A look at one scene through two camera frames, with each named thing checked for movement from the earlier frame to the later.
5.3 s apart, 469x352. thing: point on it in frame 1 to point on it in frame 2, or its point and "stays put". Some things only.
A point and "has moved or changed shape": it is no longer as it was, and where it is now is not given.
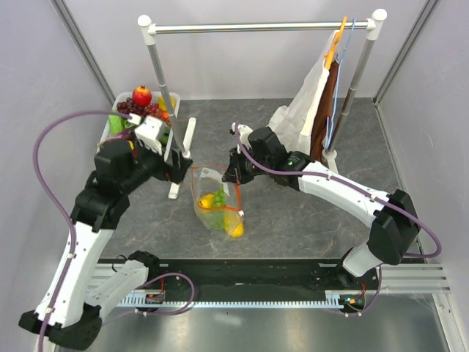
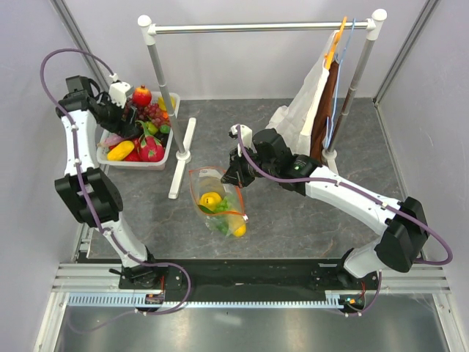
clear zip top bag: [218, 202] stays put
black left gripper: [175, 171] to [128, 127]
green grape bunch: [218, 215] has moved or changed shape
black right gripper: [234, 173] stays put
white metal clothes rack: [331, 158] stays put
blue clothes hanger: [329, 127] stays put
